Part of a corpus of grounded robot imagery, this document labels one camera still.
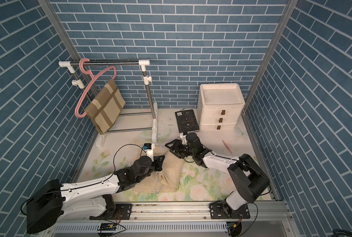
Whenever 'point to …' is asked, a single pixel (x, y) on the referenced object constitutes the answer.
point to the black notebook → (187, 121)
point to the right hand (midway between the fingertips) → (167, 148)
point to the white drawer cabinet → (220, 105)
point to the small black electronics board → (108, 226)
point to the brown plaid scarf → (105, 109)
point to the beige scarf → (165, 180)
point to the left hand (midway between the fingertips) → (169, 158)
